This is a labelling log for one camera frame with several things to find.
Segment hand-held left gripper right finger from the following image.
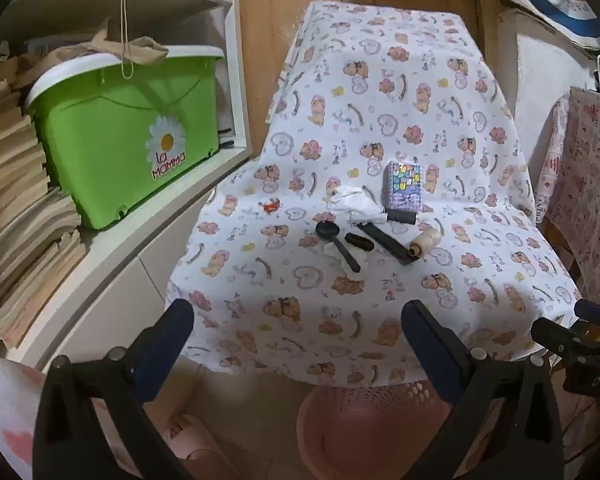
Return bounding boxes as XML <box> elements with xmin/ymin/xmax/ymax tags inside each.
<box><xmin>401</xmin><ymin>299</ymin><xmax>566</xmax><ymax>480</ymax></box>

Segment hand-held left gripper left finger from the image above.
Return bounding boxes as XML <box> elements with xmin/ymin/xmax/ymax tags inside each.
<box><xmin>32</xmin><ymin>298</ymin><xmax>196</xmax><ymax>480</ymax></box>

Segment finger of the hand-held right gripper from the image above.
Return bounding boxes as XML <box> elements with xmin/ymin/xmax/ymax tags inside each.
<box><xmin>574</xmin><ymin>299</ymin><xmax>600</xmax><ymax>325</ymax></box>
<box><xmin>531</xmin><ymin>317</ymin><xmax>600</xmax><ymax>396</ymax></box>

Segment beige thread spool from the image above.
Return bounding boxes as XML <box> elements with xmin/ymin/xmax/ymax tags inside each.
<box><xmin>408</xmin><ymin>227</ymin><xmax>442</xmax><ymax>260</ymax></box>

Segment black bar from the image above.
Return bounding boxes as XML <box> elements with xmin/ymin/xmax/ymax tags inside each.
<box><xmin>356</xmin><ymin>221</ymin><xmax>416</xmax><ymax>267</ymax></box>

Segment pink perforated plastic basket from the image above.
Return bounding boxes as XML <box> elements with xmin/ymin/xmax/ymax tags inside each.
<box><xmin>296</xmin><ymin>380</ymin><xmax>461</xmax><ymax>480</ymax></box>

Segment black hair band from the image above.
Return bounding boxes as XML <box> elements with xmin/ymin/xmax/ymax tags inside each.
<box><xmin>345</xmin><ymin>232</ymin><xmax>376</xmax><ymax>252</ymax></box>

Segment black plastic spoon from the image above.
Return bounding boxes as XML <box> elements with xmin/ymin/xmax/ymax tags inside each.
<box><xmin>315</xmin><ymin>220</ymin><xmax>362</xmax><ymax>274</ymax></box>

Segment white shelf unit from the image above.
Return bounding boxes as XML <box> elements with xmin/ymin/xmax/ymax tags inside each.
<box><xmin>0</xmin><ymin>0</ymin><xmax>253</xmax><ymax>371</ymax></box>

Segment pink slipper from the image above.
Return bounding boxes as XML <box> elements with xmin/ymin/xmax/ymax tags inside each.
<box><xmin>167</xmin><ymin>412</ymin><xmax>231</xmax><ymax>480</ymax></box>

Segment colourful patterned packet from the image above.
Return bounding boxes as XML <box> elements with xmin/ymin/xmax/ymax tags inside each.
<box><xmin>384</xmin><ymin>161</ymin><xmax>426</xmax><ymax>211</ymax></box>

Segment green plastic storage box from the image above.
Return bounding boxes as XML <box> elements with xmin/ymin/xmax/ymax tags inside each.
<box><xmin>24</xmin><ymin>45</ymin><xmax>227</xmax><ymax>232</ymax></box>

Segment pink heart pajama pants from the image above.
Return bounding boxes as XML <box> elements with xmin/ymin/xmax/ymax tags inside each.
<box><xmin>0</xmin><ymin>357</ymin><xmax>131</xmax><ymax>480</ymax></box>

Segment stack of yellowed papers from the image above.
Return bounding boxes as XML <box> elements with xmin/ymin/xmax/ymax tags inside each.
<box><xmin>0</xmin><ymin>77</ymin><xmax>88</xmax><ymax>351</ymax></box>

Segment bear print tablecloth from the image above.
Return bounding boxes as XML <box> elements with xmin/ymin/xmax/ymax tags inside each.
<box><xmin>165</xmin><ymin>0</ymin><xmax>583</xmax><ymax>388</ymax></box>

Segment white board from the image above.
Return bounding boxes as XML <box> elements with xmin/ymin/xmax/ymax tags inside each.
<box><xmin>500</xmin><ymin>10</ymin><xmax>600</xmax><ymax>126</ymax></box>

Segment hanging beige string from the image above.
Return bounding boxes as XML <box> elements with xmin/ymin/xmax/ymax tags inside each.
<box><xmin>120</xmin><ymin>0</ymin><xmax>135</xmax><ymax>80</ymax></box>

